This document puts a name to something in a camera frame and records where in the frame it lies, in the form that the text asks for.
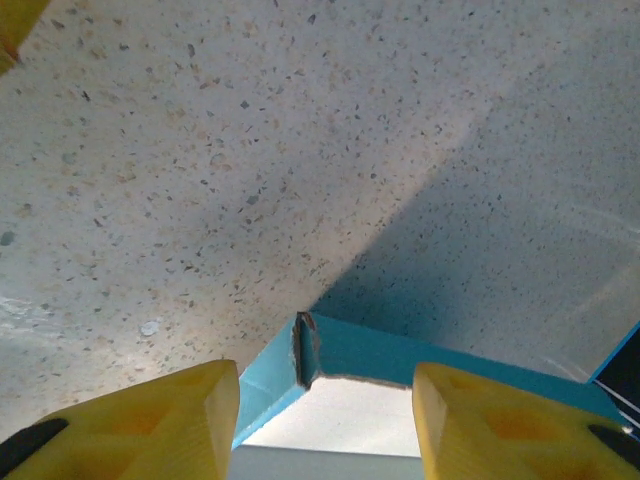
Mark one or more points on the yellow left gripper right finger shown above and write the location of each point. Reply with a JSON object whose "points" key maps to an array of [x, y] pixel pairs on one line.
{"points": [[500, 435]]}

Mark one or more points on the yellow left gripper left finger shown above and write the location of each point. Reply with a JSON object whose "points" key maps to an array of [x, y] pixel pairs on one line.
{"points": [[150, 435]]}

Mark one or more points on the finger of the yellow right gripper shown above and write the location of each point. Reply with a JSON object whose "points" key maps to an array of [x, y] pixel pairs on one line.
{"points": [[15, 25]]}

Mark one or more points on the blue paper box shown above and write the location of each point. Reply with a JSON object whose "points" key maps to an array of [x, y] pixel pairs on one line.
{"points": [[360, 350]]}

